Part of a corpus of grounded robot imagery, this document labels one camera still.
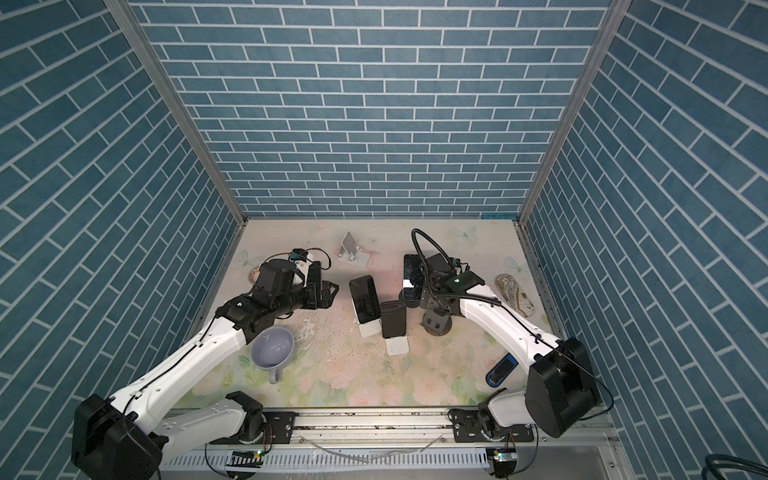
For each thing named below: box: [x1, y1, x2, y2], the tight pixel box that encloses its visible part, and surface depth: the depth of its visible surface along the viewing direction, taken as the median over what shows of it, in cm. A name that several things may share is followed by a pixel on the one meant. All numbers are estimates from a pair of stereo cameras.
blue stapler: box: [486, 352, 519, 388], surface depth 84 cm
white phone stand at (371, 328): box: [359, 319, 382, 338], surface depth 92 cm
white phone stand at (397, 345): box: [385, 336, 409, 356], surface depth 89 cm
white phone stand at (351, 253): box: [338, 231, 371, 268], surface depth 107 cm
